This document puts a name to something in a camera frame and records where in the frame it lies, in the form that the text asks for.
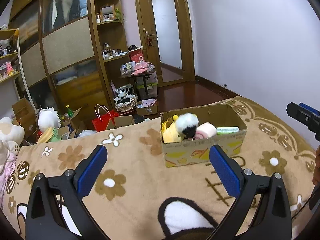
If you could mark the pink fleece cloth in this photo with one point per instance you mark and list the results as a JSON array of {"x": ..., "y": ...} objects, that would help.
[{"x": 6, "y": 172}]

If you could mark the large cream cat plush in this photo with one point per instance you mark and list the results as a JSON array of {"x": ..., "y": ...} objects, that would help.
[{"x": 10, "y": 132}]

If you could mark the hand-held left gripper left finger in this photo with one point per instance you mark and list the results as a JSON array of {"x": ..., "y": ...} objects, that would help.
[{"x": 91, "y": 170}]

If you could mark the green glass bottle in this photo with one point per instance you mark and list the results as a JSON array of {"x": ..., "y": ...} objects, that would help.
[{"x": 69, "y": 111}]

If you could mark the wooden door with glass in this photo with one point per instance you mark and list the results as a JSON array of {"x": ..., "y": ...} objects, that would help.
[{"x": 142, "y": 10}]

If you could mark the red paper bag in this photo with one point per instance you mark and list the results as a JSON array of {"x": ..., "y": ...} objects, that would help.
[{"x": 103, "y": 122}]

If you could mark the row of small figurines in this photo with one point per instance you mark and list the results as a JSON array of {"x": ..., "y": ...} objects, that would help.
[{"x": 6, "y": 50}]

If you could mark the plain brown cardboard box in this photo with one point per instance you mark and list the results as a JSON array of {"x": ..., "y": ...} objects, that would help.
[{"x": 123, "y": 121}]

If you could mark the white fluffy plush toy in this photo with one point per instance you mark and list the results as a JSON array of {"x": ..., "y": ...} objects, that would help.
[{"x": 186, "y": 122}]

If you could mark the green frog plush toy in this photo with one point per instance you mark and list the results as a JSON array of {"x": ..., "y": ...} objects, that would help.
[{"x": 50, "y": 135}]

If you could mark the small framed mirror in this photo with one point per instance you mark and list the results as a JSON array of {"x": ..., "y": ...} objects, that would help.
[{"x": 107, "y": 12}]

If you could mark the tall open cardboard box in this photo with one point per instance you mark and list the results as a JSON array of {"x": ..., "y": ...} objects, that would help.
[{"x": 23, "y": 115}]

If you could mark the pink roll plush toy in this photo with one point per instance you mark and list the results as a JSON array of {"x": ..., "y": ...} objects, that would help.
[{"x": 206, "y": 130}]

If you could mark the white round plush toy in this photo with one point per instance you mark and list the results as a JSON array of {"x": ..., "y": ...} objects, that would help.
[{"x": 49, "y": 120}]

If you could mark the cardboard box with bottles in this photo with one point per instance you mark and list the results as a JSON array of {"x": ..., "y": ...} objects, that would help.
[{"x": 76, "y": 125}]

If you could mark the green tissue pack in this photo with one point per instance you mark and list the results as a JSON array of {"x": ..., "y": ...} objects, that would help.
[{"x": 227, "y": 130}]

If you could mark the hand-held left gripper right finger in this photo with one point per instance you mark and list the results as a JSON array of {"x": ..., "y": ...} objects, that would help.
[{"x": 225, "y": 170}]

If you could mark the zebra striped plush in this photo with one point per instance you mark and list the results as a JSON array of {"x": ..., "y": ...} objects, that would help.
[{"x": 125, "y": 91}]

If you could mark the yellow dog plush toy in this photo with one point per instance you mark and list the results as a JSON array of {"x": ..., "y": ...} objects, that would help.
[{"x": 172, "y": 133}]

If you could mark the red gift box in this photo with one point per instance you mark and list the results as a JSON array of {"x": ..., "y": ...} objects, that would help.
[{"x": 137, "y": 55}]

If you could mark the wicker basket with lace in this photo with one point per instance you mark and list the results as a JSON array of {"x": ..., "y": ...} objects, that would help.
[{"x": 126, "y": 105}]

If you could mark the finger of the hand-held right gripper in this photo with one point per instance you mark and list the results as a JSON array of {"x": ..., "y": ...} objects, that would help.
[{"x": 302, "y": 117}]

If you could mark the brown floral blanket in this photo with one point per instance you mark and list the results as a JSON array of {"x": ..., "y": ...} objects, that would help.
[{"x": 137, "y": 160}]

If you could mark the small folding table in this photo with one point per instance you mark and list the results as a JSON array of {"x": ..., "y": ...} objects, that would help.
[{"x": 140, "y": 75}]

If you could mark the white display shelf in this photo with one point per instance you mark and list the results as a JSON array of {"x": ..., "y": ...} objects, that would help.
[{"x": 7, "y": 33}]

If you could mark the wooden corner shelf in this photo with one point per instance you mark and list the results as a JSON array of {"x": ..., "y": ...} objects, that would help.
[{"x": 110, "y": 55}]

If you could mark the small open cardboard box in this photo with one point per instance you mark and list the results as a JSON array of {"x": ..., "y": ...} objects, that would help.
[{"x": 147, "y": 108}]

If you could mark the printed cardboard box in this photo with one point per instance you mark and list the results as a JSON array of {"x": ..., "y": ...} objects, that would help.
[{"x": 190, "y": 152}]

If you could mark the wooden wardrobe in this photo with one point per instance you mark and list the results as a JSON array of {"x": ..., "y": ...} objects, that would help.
[{"x": 67, "y": 42}]

